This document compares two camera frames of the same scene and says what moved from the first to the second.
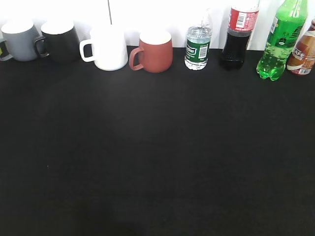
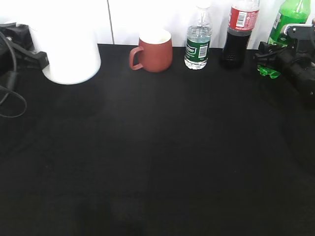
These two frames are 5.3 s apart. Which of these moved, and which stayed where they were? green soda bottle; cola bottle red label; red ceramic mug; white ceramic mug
Moved: white ceramic mug
Stayed: green soda bottle; red ceramic mug; cola bottle red label
